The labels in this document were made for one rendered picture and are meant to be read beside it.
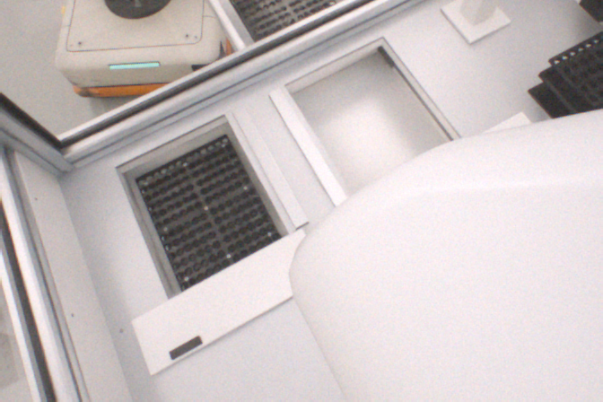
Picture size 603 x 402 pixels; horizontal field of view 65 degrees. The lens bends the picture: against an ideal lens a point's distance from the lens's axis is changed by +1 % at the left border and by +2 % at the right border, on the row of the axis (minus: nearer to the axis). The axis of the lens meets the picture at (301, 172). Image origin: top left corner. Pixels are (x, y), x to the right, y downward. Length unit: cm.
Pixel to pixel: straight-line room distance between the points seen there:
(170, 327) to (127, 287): 10
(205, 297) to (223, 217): 17
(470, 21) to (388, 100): 20
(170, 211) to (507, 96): 60
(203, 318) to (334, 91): 50
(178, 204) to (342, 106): 37
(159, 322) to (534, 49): 74
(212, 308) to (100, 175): 30
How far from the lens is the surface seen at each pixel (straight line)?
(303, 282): 15
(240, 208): 81
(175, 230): 80
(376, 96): 94
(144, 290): 75
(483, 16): 90
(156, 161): 93
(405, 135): 91
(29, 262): 66
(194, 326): 70
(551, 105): 86
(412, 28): 90
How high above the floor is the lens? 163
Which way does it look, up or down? 67 degrees down
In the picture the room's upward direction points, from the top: 10 degrees counter-clockwise
